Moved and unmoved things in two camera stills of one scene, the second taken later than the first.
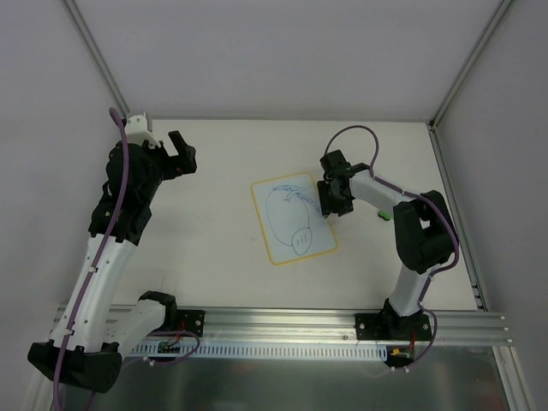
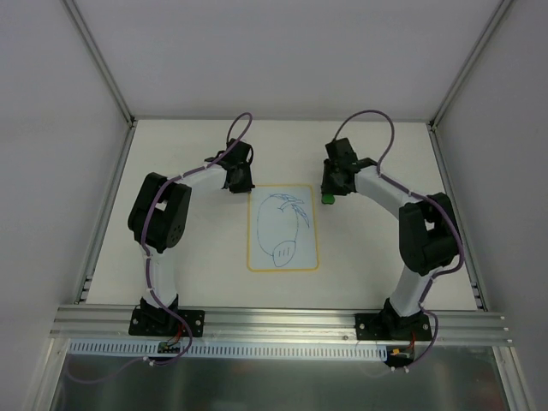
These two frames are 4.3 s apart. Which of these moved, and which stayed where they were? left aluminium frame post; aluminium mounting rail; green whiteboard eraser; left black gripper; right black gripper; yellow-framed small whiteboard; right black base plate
Moved: left black gripper; green whiteboard eraser; yellow-framed small whiteboard; right black gripper
Stayed: left aluminium frame post; aluminium mounting rail; right black base plate
